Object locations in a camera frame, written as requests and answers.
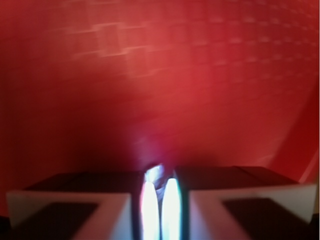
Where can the red plastic tray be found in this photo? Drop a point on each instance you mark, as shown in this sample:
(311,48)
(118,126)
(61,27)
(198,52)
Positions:
(117,85)

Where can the silver keys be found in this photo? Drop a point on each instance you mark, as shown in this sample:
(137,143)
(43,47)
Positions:
(156,175)

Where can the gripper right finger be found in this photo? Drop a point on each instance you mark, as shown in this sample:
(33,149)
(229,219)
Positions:
(236,203)

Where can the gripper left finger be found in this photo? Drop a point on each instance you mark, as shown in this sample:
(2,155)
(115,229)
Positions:
(85,206)

